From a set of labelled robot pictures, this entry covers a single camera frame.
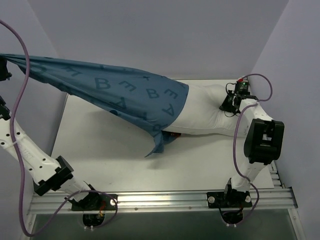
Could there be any white pillow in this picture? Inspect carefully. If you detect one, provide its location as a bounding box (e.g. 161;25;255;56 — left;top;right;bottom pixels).
164;84;238;137

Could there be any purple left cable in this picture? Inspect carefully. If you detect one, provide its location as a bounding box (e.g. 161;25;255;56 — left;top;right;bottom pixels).
0;19;119;237

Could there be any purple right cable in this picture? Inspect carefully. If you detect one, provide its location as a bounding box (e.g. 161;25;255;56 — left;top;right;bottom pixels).
222;73;273;225

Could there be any aluminium rail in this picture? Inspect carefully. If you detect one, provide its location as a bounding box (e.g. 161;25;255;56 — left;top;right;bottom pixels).
26;187;299;215
241;75;286;191

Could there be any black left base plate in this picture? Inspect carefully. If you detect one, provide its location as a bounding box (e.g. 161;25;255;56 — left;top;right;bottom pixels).
68;192;118;211

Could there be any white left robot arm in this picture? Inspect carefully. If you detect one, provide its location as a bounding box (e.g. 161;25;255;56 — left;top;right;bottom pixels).
0;54;103;210

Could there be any blue cartoon pillowcase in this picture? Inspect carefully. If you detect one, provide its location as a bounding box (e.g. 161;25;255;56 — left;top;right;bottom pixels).
0;52;190;158

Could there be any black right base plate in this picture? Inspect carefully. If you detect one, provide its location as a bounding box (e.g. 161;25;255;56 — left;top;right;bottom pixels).
206;191;253;209

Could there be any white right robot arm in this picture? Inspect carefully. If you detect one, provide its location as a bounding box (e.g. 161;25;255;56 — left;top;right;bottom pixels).
219;78;285;207

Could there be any aluminium right side rail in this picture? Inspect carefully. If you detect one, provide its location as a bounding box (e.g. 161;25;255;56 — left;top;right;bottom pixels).
241;75;286;191

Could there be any aluminium front rail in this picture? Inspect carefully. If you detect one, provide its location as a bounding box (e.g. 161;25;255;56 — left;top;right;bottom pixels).
26;187;299;215

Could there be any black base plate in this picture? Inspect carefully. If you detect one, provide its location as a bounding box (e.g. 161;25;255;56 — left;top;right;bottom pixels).
68;192;118;211
206;191;253;209

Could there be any purple cable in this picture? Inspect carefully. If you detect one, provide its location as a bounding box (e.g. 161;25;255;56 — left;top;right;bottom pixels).
222;73;273;225
0;19;119;237

